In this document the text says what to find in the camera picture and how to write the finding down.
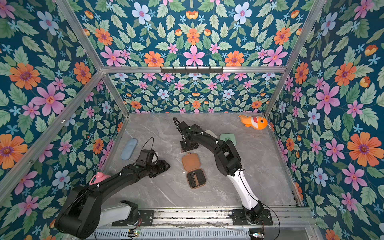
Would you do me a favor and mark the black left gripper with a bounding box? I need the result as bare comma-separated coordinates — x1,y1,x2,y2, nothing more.
144,159,172,177

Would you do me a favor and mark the cream nail clipper case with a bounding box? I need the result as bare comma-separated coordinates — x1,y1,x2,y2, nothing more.
205,130,218,138

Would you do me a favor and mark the green nail clipper case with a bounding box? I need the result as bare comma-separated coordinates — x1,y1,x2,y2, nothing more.
220,133,237,146

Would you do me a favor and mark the brown nail clipper case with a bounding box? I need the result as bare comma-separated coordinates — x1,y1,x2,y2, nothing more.
182,153,207,189

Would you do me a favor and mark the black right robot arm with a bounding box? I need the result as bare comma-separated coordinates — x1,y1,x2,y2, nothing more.
173,117,265,225

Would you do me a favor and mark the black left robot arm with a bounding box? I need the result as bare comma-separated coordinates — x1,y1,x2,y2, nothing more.
55,150,170,240

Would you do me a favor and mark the blue oval case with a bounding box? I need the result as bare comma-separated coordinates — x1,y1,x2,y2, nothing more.
121,139,138,161

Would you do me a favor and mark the pink alarm clock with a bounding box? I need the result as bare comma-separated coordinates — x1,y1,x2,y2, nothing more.
89,172,111,186

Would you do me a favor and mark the orange clownfish plush toy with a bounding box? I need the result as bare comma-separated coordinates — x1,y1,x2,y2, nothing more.
239,115,268,130

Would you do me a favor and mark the black hook rail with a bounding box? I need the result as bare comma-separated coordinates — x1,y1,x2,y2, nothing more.
160,67,224,74

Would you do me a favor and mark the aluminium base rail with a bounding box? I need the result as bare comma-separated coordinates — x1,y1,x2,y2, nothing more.
74,206,317,229

